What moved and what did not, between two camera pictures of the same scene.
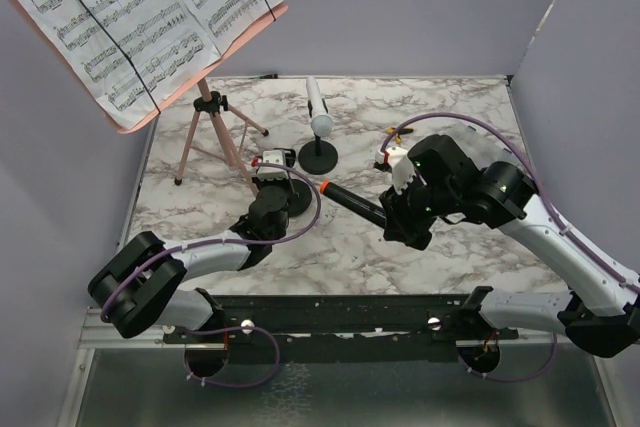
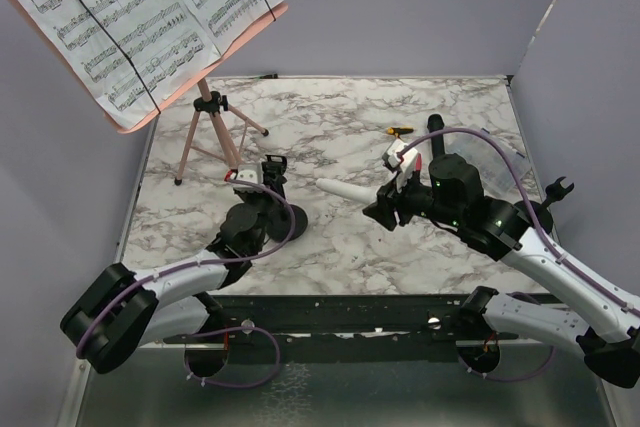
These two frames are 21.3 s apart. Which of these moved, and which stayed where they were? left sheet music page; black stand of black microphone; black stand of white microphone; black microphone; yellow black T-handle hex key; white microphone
Moved: white microphone; black microphone; black stand of black microphone; black stand of white microphone
Stayed: left sheet music page; yellow black T-handle hex key
